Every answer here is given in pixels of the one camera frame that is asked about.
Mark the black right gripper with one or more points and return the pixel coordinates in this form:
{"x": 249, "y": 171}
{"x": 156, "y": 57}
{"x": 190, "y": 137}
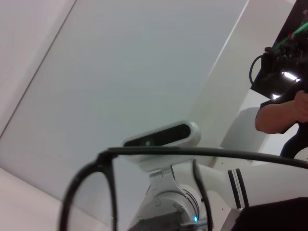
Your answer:
{"x": 158, "y": 223}

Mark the black glasses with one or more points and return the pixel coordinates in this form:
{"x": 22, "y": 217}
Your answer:
{"x": 168, "y": 150}

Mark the bare person forearm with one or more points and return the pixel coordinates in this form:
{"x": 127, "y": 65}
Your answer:
{"x": 302, "y": 106}

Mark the black robot torso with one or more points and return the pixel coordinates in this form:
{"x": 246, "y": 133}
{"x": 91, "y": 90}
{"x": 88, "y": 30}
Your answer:
{"x": 276, "y": 216}

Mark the person in black shirt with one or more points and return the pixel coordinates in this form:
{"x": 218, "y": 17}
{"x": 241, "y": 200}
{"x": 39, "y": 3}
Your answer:
{"x": 272, "y": 115}

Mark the black equipment panel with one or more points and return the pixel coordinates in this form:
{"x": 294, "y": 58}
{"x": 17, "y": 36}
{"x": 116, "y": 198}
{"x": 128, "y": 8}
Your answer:
{"x": 287, "y": 24}

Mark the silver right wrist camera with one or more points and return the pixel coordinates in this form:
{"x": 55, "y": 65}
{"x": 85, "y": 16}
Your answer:
{"x": 168, "y": 134}

